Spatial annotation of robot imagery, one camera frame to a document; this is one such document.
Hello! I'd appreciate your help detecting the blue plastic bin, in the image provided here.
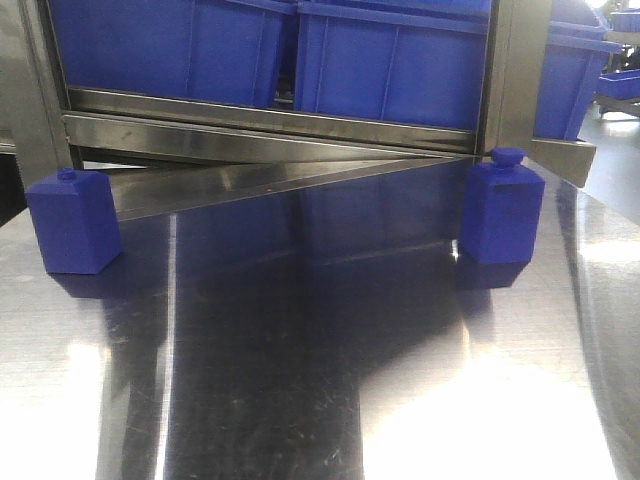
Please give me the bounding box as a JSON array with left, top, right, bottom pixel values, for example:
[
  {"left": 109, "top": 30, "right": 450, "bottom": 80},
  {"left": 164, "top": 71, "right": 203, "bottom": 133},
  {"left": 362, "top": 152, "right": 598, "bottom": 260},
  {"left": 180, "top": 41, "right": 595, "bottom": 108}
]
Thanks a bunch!
[
  {"left": 49, "top": 1, "right": 296, "bottom": 108},
  {"left": 534, "top": 21, "right": 620, "bottom": 141},
  {"left": 294, "top": 1, "right": 488, "bottom": 131}
]

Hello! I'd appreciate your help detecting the blue bottle-shaped part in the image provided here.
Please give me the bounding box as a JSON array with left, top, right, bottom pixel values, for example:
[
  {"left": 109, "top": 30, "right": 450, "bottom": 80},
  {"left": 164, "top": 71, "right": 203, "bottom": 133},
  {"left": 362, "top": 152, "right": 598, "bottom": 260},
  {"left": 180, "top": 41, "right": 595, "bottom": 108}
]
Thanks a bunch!
[
  {"left": 26, "top": 168, "right": 123, "bottom": 275},
  {"left": 459, "top": 147, "right": 545, "bottom": 264}
]

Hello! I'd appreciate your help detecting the blue plastic bin, left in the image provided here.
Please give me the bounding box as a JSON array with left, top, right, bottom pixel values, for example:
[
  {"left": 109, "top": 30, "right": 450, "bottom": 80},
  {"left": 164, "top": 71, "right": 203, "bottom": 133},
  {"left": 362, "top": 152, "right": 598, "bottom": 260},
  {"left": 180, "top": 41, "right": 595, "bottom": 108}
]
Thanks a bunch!
[{"left": 49, "top": 1, "right": 296, "bottom": 108}]

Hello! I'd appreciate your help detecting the blue plastic bin, right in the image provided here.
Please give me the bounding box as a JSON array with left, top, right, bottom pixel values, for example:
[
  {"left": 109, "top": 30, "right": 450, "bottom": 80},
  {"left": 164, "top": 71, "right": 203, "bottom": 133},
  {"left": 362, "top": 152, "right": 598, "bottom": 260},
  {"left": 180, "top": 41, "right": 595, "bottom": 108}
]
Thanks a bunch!
[{"left": 534, "top": 21, "right": 620, "bottom": 141}]

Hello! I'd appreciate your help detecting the distant blue tray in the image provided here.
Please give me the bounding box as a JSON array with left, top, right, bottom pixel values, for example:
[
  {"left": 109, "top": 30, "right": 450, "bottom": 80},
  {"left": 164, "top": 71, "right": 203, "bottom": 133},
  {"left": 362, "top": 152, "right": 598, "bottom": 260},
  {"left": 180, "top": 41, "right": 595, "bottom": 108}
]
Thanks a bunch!
[{"left": 596, "top": 69, "right": 640, "bottom": 100}]

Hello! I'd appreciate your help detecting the stainless steel shelf frame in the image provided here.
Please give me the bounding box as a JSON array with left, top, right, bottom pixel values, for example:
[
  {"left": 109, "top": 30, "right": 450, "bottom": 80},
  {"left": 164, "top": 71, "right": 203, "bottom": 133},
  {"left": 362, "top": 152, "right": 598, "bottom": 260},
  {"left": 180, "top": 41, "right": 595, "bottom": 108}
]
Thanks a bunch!
[{"left": 1, "top": 1, "right": 596, "bottom": 218}]

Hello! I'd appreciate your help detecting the blue plastic bin, middle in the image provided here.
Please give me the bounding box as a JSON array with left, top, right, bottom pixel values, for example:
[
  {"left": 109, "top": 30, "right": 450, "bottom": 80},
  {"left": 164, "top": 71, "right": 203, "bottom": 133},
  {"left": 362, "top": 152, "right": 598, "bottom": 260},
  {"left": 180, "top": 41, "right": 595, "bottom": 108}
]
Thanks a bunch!
[{"left": 294, "top": 1, "right": 488, "bottom": 131}]

